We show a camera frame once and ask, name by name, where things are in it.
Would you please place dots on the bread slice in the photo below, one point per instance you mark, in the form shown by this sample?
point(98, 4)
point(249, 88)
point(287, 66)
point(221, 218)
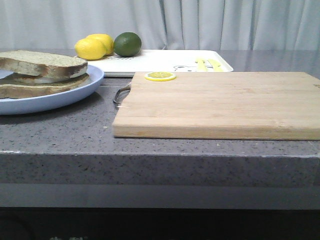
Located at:
point(42, 64)
point(12, 89)

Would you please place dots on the blue round plate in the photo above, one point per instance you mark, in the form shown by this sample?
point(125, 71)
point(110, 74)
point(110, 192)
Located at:
point(10, 106)

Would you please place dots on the white bear tray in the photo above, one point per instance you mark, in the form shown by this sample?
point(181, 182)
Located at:
point(150, 60)

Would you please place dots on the lemon slice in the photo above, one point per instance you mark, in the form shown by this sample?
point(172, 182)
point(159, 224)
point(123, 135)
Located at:
point(160, 76)

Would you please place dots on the yellow plastic fork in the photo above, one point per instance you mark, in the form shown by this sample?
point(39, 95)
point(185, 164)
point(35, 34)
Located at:
point(201, 64)

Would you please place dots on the yellow plastic knife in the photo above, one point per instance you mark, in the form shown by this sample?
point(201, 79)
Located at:
point(216, 65)

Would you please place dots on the green lime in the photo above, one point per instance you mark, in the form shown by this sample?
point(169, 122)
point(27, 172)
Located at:
point(127, 44)

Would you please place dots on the fried egg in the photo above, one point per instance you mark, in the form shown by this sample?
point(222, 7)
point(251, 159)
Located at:
point(29, 79)

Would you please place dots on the rear yellow lemon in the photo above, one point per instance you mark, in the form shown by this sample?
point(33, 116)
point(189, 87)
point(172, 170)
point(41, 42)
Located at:
point(107, 41)

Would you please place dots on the yellow lemon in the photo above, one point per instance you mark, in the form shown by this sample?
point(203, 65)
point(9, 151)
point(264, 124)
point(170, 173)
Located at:
point(90, 49)
point(107, 41)

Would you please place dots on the wooden cutting board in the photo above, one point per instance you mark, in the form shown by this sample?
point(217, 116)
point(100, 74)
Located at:
point(222, 105)

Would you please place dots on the front yellow lemon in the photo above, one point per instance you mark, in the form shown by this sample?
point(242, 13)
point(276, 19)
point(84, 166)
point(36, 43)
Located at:
point(90, 49)

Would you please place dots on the grey curtain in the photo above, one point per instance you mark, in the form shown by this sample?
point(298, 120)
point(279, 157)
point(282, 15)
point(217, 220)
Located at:
point(164, 24)

